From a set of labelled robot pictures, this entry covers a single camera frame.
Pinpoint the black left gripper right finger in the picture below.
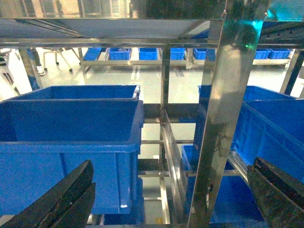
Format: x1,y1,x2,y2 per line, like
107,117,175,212
247,157,304,228

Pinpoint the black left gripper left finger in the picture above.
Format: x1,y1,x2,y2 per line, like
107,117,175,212
1,160,95,228

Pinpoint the blue bin left front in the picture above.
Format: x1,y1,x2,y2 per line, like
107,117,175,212
0,99,144,215

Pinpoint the blue bin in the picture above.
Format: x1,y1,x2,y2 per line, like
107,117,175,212
232,99,304,181
0,99,144,215

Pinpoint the blue bin right side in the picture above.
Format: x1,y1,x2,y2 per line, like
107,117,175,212
232,99,304,181

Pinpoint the steel flow rack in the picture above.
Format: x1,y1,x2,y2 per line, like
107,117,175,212
0,0,304,228

